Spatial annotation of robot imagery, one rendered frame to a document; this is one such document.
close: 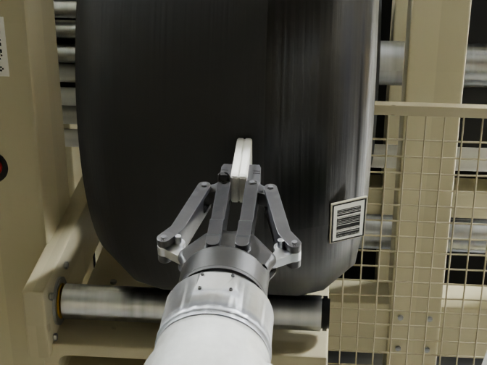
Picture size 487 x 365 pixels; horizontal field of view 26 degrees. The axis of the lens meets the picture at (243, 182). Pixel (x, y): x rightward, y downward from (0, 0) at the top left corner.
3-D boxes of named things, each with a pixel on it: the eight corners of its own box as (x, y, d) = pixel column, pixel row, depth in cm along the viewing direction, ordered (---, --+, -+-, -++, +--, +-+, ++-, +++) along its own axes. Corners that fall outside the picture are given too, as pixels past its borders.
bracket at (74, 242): (27, 358, 132) (20, 291, 128) (96, 211, 168) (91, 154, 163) (53, 359, 132) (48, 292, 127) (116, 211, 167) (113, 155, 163)
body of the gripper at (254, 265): (272, 274, 84) (278, 206, 91) (166, 270, 84) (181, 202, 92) (272, 344, 88) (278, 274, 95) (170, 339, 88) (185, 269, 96)
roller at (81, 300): (56, 275, 135) (61, 299, 138) (49, 301, 132) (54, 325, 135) (330, 287, 132) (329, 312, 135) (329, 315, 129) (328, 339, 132)
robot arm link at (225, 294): (150, 309, 79) (161, 260, 84) (157, 395, 84) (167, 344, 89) (271, 315, 78) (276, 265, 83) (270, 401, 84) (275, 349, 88)
